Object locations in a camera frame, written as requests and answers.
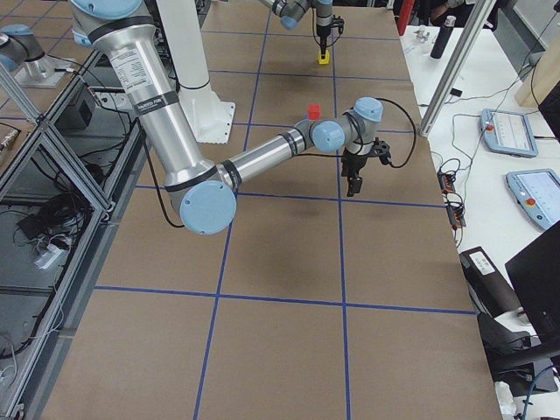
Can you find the white power strip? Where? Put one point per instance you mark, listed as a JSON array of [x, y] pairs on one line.
[[48, 256]]

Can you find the black power strip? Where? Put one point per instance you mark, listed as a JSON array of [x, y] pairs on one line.
[[454, 203]]

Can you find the aluminium frame post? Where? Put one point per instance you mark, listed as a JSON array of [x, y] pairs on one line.
[[458, 58]]

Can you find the teach pendant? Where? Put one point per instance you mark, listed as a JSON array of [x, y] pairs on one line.
[[537, 192], [508, 133]]

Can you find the wooden board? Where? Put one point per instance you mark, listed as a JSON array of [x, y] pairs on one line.
[[542, 79]]

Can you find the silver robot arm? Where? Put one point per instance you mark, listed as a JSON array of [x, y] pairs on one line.
[[291, 13], [159, 58]]

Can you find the red foam block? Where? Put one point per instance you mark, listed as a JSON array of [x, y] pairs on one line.
[[313, 112]]

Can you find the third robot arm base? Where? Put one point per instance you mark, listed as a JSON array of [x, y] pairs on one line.
[[21, 52]]

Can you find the black box with label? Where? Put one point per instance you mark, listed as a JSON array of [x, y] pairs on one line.
[[488, 289]]

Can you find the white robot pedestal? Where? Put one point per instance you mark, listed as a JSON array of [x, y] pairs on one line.
[[209, 117]]

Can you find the black monitor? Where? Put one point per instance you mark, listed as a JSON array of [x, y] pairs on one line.
[[534, 275]]

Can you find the far teach pendant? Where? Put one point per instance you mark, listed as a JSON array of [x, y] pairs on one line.
[[508, 133]]

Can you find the near teach pendant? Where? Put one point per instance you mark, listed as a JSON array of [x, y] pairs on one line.
[[537, 192]]

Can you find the yellow foam block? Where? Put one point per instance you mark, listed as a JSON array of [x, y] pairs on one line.
[[323, 59]]

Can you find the black water bottle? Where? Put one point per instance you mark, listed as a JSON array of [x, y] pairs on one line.
[[443, 37]]

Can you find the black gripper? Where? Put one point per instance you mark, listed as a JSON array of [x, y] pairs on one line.
[[353, 164], [323, 32]]

